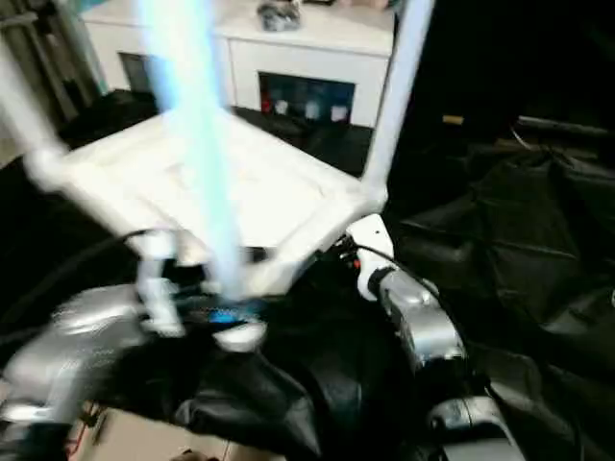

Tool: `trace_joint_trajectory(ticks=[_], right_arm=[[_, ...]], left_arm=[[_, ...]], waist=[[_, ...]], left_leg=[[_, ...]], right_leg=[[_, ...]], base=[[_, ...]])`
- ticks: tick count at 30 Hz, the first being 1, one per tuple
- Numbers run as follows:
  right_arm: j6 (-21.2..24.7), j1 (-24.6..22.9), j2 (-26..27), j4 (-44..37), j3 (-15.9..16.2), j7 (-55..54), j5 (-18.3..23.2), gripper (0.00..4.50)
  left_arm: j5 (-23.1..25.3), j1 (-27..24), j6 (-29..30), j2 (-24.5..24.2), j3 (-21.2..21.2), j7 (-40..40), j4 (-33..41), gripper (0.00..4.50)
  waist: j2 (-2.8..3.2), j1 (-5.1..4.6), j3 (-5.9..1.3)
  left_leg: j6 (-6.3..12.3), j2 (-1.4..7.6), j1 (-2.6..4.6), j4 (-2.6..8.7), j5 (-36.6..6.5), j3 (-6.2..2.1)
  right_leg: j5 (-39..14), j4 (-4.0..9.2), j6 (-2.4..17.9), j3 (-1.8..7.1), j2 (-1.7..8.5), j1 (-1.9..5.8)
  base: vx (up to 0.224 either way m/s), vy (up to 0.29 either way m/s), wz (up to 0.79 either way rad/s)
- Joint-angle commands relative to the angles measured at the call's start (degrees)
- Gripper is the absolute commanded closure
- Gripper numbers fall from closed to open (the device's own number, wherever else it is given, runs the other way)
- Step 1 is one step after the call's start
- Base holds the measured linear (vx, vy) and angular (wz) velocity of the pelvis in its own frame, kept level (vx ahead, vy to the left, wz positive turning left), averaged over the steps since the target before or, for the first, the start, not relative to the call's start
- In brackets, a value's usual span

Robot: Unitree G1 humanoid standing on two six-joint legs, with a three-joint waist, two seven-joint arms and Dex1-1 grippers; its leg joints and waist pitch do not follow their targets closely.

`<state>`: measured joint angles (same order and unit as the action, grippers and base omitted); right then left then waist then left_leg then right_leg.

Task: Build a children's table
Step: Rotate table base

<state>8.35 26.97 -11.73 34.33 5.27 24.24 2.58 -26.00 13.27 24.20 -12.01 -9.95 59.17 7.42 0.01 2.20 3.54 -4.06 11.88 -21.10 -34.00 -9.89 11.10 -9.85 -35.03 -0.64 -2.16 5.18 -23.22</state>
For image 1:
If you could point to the white plastic table top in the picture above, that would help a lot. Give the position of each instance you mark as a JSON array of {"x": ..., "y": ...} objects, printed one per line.
[{"x": 288, "y": 192}]

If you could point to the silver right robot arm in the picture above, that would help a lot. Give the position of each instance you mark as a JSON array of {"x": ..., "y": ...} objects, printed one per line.
[{"x": 423, "y": 322}]

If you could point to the small yellow label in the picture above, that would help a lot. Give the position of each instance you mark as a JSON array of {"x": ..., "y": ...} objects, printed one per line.
[{"x": 453, "y": 120}]

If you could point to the black plastic mat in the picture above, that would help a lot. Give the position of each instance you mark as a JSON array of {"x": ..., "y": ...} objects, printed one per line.
[{"x": 519, "y": 250}]

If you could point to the white cabinet with glass doors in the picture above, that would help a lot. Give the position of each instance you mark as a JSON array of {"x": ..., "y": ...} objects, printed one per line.
[{"x": 317, "y": 43}]

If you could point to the grey bundle on cabinet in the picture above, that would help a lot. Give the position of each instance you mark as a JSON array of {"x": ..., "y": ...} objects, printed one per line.
[{"x": 279, "y": 14}]

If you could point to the black tall cabinet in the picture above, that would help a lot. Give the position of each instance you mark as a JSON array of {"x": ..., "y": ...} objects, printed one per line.
[{"x": 500, "y": 53}]

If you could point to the black flat device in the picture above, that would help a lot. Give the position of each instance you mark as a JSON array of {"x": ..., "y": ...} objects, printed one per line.
[{"x": 567, "y": 125}]

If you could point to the grey curtain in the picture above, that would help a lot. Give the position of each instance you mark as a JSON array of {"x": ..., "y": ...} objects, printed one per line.
[{"x": 58, "y": 48}]

